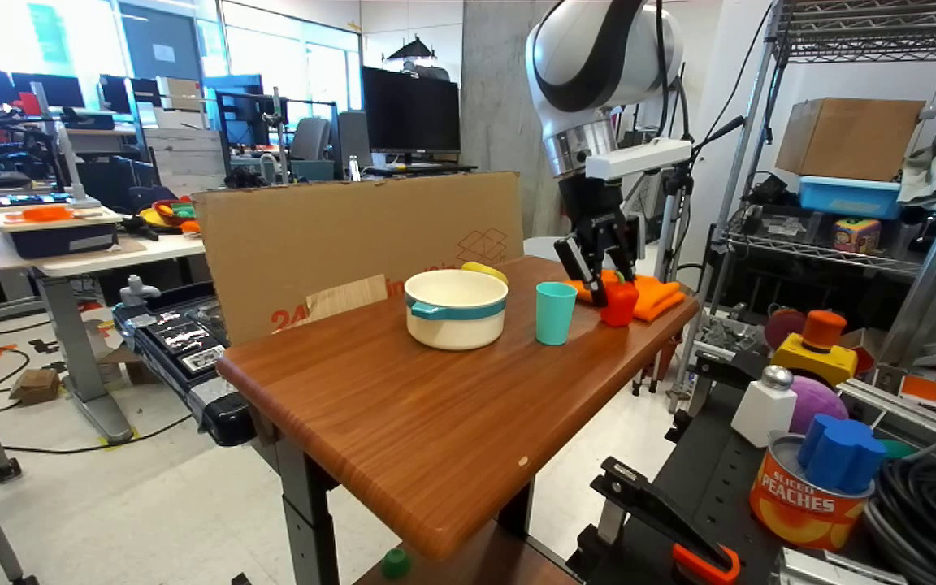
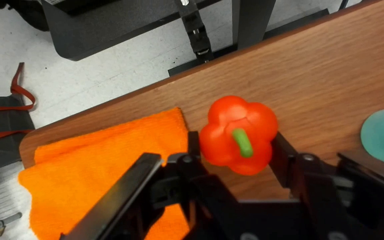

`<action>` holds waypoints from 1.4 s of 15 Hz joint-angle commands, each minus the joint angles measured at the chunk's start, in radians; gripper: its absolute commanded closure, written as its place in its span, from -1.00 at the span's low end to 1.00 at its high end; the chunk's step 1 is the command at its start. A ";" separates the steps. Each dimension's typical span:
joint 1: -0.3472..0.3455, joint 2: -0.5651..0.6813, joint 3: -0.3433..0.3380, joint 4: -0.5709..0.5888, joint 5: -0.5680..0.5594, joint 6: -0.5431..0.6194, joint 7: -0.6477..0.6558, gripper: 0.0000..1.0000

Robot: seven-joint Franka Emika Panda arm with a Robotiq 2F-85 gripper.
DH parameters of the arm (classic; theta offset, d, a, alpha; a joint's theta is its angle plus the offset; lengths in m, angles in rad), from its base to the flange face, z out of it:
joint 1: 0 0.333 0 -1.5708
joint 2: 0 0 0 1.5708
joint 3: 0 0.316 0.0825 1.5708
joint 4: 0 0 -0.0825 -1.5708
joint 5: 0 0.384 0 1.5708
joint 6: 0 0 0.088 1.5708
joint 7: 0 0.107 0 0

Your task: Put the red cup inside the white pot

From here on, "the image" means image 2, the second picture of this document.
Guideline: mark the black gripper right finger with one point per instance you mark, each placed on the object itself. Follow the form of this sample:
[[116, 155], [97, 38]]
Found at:
[[360, 200]]

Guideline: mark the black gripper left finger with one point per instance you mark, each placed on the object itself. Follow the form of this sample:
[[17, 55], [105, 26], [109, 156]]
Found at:
[[125, 204]]

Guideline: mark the red toy bell pepper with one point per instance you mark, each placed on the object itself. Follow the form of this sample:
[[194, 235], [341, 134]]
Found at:
[[226, 120]]

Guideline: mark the folded orange cloth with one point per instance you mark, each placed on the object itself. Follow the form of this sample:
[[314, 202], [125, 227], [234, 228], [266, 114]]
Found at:
[[89, 178]]

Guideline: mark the brown wooden table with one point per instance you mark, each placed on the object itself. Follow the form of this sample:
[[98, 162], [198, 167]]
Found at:
[[325, 80]]

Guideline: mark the dark grey bag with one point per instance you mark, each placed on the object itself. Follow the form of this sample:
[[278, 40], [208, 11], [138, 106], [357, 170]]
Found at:
[[0, 151]]

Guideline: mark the black chair base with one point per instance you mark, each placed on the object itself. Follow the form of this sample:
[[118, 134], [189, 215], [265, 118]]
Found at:
[[112, 22]]

